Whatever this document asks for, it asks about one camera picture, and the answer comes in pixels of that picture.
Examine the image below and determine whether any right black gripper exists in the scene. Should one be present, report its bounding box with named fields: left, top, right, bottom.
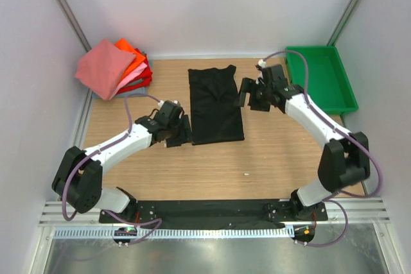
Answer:
left=232, top=78, right=272, bottom=112

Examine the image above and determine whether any black t shirt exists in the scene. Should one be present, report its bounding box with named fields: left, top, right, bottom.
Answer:
left=188, top=65, right=245, bottom=145

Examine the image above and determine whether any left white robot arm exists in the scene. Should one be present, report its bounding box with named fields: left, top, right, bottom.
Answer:
left=52, top=101, right=191, bottom=223

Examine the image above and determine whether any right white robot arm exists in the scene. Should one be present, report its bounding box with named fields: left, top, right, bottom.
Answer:
left=236, top=60, right=370, bottom=220

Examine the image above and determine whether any red folded shirt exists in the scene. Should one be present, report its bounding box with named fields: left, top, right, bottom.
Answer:
left=117, top=52, right=153, bottom=94

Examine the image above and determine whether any grey blue folded shirt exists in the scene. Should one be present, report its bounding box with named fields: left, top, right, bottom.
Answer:
left=88, top=60, right=147, bottom=101

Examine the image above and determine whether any light pink folded shirt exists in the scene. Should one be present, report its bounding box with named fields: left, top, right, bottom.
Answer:
left=114, top=62, right=148, bottom=95

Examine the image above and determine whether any green plastic tray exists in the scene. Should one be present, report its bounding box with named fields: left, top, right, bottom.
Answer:
left=286, top=46, right=358, bottom=116

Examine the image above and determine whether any salmon pink folded shirt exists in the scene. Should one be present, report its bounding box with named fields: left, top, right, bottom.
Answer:
left=75, top=39, right=136, bottom=100

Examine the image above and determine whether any orange folded shirt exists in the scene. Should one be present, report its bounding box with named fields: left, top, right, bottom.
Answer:
left=115, top=38, right=146, bottom=79

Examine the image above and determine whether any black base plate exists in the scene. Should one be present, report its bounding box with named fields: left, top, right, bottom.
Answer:
left=118, top=199, right=328, bottom=230

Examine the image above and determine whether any white slotted cable duct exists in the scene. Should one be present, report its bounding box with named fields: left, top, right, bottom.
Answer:
left=54, top=226, right=294, bottom=239

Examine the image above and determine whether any aluminium frame rail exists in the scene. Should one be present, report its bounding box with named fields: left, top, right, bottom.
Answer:
left=38, top=198, right=390, bottom=227

